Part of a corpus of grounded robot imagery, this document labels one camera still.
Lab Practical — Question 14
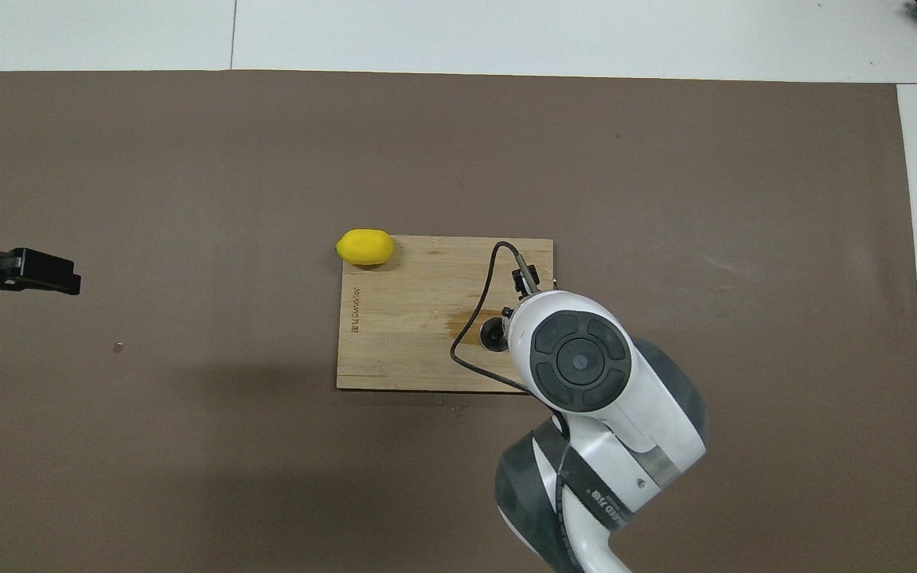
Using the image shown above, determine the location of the wooden cutting board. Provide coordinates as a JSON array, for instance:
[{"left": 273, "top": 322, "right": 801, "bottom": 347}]
[{"left": 336, "top": 235, "right": 559, "bottom": 393}]

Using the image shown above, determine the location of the yellow lemon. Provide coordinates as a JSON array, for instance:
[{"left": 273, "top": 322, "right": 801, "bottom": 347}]
[{"left": 336, "top": 228, "right": 396, "bottom": 267}]

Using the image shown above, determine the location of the brown table mat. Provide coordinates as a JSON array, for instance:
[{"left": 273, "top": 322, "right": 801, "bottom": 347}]
[{"left": 0, "top": 70, "right": 917, "bottom": 573}]

